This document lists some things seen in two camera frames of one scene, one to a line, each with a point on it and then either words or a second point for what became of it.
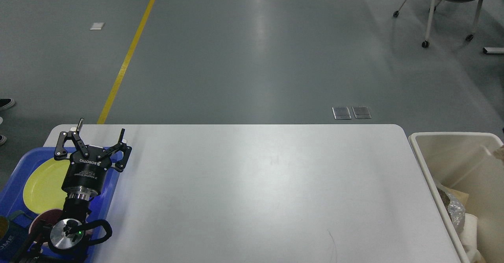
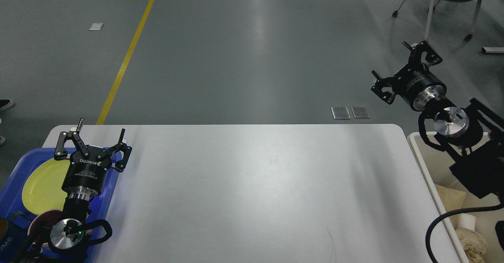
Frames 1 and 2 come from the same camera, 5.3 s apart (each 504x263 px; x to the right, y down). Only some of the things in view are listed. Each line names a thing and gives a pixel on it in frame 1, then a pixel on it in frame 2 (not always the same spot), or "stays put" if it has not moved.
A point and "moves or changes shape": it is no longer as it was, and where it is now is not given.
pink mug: (40, 228) stays put
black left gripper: (85, 175) stays put
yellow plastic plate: (42, 189) stays put
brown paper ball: (499, 153) moves or changes shape
